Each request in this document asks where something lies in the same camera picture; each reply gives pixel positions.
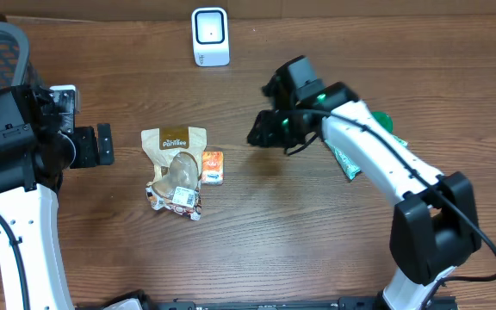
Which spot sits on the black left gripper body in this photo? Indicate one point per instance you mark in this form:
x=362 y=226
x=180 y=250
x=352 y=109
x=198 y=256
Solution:
x=86 y=146

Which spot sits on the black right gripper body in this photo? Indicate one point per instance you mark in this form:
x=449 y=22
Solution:
x=283 y=130

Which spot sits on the teal snack packet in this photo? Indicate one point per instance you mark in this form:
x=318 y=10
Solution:
x=350 y=169

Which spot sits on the orange snack packet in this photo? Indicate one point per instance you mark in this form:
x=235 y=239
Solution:
x=212 y=168

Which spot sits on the beige granola bag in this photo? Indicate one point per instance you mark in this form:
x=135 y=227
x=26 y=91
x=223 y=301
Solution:
x=176 y=155

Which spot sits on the green lid jar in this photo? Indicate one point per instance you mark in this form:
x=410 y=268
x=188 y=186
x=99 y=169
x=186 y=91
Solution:
x=384 y=120

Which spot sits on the small teal white box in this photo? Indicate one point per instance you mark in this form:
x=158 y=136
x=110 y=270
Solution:
x=401 y=141

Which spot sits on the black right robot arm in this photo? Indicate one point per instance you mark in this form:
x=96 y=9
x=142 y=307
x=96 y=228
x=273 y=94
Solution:
x=435 y=217

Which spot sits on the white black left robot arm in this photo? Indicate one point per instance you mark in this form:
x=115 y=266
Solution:
x=39 y=140

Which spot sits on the white barcode scanner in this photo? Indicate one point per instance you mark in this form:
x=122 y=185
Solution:
x=210 y=37

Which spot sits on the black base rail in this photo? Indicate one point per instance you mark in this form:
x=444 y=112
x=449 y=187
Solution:
x=140 y=300

